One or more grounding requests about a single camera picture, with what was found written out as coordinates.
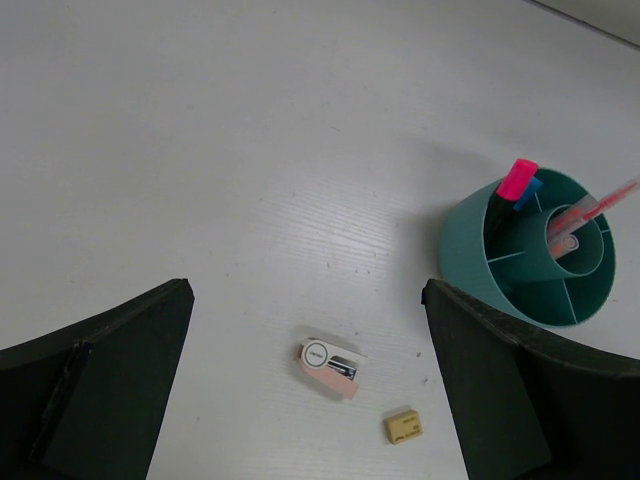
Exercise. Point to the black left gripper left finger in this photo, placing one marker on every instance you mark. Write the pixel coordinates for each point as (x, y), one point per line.
(88, 401)

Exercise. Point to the blue capped black highlighter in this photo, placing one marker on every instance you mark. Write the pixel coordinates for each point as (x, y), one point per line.
(532, 188)

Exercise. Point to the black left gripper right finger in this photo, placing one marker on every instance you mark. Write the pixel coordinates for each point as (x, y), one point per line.
(527, 403)

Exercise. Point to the pink capped black highlighter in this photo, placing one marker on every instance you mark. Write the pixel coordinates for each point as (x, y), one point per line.
(501, 204)

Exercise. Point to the pink white mini stapler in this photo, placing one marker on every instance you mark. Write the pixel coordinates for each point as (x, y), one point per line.
(332, 366)

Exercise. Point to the teal round divided organizer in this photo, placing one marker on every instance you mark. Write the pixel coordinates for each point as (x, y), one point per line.
(516, 272)

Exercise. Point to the yellow eraser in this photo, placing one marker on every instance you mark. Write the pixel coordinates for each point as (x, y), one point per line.
(403, 426)

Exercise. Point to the red translucent pen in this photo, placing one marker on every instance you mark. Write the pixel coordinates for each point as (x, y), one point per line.
(616, 196)

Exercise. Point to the brown translucent pen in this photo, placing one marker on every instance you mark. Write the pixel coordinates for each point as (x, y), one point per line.
(560, 246)

